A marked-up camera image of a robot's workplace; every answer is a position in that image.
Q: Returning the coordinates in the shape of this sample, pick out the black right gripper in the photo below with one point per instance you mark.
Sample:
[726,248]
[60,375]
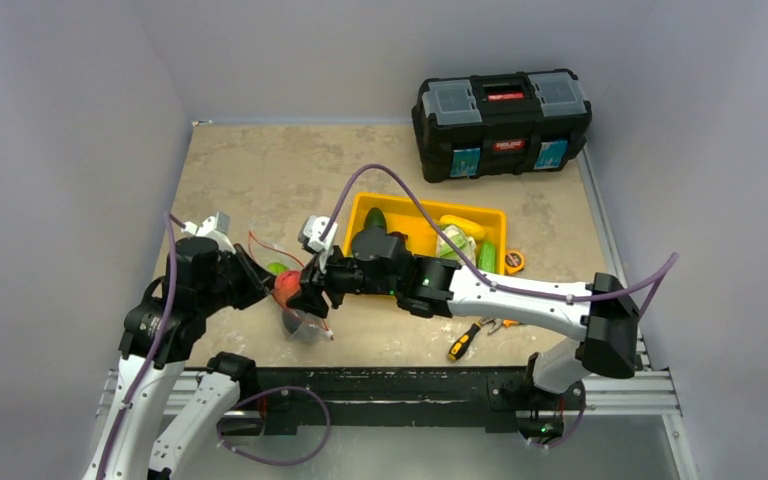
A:
[319,281]

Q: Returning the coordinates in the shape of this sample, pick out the black metal base frame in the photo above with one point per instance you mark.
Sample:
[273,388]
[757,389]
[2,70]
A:
[495,399]

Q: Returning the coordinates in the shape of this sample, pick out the red peach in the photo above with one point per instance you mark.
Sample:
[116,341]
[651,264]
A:
[286,286]

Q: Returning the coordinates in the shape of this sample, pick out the purple eggplant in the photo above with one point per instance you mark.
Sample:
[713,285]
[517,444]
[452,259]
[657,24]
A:
[300,327]

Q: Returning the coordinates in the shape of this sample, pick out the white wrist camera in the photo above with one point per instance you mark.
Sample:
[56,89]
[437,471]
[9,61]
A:
[215,227]
[317,234]

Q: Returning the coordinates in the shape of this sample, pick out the clear orange zip bag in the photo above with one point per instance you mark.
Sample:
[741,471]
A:
[264,253]

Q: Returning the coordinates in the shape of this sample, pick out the black plastic toolbox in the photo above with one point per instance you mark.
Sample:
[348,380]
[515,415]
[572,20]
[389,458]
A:
[485,125]

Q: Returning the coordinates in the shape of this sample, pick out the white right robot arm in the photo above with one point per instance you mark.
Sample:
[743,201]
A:
[598,321]

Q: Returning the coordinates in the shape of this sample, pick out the orange handled pliers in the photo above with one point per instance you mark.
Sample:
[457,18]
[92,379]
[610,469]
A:
[492,325]

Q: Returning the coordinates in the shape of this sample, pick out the white cauliflower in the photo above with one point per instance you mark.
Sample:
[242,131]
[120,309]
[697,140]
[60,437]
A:
[455,236]

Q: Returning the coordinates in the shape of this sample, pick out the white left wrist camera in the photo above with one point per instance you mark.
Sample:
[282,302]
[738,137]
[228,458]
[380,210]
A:
[215,227]

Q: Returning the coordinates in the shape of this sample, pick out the dark green avocado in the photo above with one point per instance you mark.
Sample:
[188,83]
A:
[375,218]

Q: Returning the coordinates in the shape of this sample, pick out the yellow black screwdriver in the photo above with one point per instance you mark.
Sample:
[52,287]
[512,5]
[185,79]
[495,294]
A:
[461,345]

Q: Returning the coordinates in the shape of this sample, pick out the yellow plastic tray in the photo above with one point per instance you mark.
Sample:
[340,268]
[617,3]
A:
[401,215]

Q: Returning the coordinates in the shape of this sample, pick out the green pepper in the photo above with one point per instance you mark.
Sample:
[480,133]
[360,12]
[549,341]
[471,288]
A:
[486,257]

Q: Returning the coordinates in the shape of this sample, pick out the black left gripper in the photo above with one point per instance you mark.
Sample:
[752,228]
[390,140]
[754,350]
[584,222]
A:
[257,278]

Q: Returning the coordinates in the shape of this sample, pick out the small green ball vegetable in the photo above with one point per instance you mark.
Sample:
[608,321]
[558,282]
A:
[276,268]

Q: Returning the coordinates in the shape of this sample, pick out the yellow banana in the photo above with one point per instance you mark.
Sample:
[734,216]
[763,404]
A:
[469,227]

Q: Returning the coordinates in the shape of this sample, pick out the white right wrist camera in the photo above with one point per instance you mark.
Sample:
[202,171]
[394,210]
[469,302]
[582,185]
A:
[317,234]

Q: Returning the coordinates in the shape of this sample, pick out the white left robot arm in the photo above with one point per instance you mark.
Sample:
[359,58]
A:
[202,276]

